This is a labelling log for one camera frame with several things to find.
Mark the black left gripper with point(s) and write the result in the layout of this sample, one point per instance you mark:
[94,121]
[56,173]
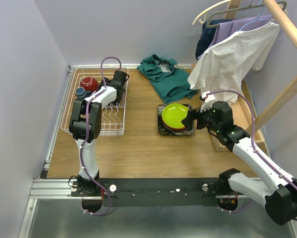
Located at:
[121,76]

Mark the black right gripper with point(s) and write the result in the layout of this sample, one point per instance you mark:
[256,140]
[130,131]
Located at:
[194,114]

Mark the green round plate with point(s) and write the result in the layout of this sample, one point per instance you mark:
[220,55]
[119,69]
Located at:
[173,114]

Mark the orange round plate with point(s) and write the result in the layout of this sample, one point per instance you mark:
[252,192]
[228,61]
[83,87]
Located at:
[171,128]

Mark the red bowl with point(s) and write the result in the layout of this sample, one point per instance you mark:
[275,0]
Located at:
[89,83]

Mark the black square floral plate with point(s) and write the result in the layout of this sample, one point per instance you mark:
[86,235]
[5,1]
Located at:
[163,131]

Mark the blue mug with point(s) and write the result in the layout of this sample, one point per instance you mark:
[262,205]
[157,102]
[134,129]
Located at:
[81,92]

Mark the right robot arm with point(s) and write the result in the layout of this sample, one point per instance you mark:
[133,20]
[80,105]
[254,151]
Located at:
[277,190]

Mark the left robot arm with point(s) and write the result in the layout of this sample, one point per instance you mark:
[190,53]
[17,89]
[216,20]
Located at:
[85,127]

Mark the green hooded garment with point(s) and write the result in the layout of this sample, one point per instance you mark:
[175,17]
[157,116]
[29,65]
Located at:
[169,81]

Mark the white t-shirt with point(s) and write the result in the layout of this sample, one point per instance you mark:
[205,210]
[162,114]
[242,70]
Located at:
[223,66]

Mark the navy blue garment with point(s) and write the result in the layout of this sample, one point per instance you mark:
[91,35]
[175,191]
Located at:
[212,36]

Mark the purple shirt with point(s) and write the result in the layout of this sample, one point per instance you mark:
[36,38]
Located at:
[237,27]

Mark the cream clothes hanger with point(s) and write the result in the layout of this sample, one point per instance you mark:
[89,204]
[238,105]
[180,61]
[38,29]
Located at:
[202,17]

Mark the light blue clothes hanger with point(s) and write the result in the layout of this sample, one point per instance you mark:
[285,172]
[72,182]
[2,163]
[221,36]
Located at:
[257,17]

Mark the grey clothes hanger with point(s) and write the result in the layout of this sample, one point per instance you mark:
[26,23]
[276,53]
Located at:
[208,25]

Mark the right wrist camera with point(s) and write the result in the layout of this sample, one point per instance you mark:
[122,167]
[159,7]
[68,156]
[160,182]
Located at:
[208,100]

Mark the white wire dish rack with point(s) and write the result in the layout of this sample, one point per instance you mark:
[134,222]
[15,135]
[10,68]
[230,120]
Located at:
[113,115]

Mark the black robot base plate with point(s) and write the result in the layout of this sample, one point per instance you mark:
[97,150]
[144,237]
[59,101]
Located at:
[151,192]

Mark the aluminium table rail frame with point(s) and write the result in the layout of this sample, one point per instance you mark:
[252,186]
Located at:
[142,152]

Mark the wooden clothes rack frame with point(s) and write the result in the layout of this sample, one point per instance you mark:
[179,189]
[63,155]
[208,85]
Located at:
[274,87]

